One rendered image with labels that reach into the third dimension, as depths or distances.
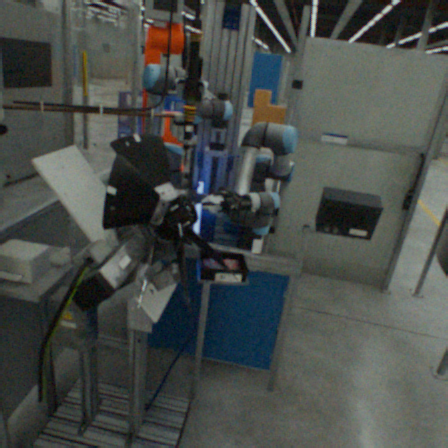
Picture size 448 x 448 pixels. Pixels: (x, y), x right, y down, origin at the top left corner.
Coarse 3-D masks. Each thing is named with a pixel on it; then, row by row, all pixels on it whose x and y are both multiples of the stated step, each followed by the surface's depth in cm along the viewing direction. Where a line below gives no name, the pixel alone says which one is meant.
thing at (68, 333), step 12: (60, 288) 142; (60, 300) 136; (72, 300) 136; (72, 312) 136; (84, 312) 135; (96, 312) 144; (60, 324) 139; (72, 324) 138; (84, 324) 138; (96, 324) 146; (60, 336) 142; (72, 336) 141; (84, 336) 140; (96, 336) 148; (72, 348) 143; (84, 348) 142
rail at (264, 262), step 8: (216, 248) 186; (224, 248) 187; (232, 248) 188; (192, 256) 190; (248, 256) 185; (256, 256) 184; (264, 256) 185; (272, 256) 186; (280, 256) 186; (248, 264) 188; (256, 264) 186; (264, 264) 185; (272, 264) 185; (280, 264) 184; (288, 264) 184; (296, 264) 183; (272, 272) 186; (280, 272) 186; (288, 272) 186; (296, 272) 184
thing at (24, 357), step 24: (48, 216) 178; (0, 240) 147; (24, 240) 162; (48, 240) 181; (0, 312) 154; (24, 312) 171; (0, 336) 157; (24, 336) 174; (0, 360) 159; (24, 360) 178; (0, 384) 162; (24, 384) 181
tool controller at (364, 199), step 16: (336, 192) 168; (352, 192) 169; (320, 208) 170; (336, 208) 164; (352, 208) 163; (368, 208) 162; (320, 224) 171; (336, 224) 170; (352, 224) 168; (368, 224) 166
